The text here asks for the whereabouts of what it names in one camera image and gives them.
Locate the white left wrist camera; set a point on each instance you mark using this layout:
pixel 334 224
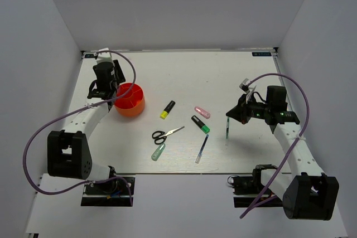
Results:
pixel 103 56

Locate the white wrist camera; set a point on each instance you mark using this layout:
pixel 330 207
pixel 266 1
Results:
pixel 248 87
pixel 103 56

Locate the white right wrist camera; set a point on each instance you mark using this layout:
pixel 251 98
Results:
pixel 248 87

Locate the green cap black highlighter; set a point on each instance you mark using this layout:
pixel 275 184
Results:
pixel 200 124

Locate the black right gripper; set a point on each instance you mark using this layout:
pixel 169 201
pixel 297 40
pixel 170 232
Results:
pixel 240 111

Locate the green clear pen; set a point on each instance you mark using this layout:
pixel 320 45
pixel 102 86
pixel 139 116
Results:
pixel 227 131

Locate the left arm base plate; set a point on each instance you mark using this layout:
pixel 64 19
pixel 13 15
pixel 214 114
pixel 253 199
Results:
pixel 110 194

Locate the green translucent correction tape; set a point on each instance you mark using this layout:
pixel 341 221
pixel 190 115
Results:
pixel 156 154

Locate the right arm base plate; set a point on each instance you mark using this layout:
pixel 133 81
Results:
pixel 246 187

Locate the pink translucent correction tape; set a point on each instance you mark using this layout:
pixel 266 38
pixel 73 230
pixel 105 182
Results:
pixel 202 112

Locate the blue clear pen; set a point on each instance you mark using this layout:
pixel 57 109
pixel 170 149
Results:
pixel 201 150

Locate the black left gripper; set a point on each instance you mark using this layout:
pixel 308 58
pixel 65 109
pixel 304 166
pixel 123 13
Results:
pixel 118 71

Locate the black handled scissors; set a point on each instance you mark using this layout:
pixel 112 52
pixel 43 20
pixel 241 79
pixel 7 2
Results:
pixel 160 137

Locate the right blue table label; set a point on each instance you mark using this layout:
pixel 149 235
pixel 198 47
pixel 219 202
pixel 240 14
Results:
pixel 261 54

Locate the yellow cap black highlighter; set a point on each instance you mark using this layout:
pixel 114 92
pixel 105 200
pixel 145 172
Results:
pixel 167 109

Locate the orange round organizer container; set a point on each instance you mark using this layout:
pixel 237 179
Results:
pixel 132 104

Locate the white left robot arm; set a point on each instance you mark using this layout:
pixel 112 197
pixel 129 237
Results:
pixel 68 153

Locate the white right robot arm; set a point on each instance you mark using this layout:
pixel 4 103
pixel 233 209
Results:
pixel 306 193

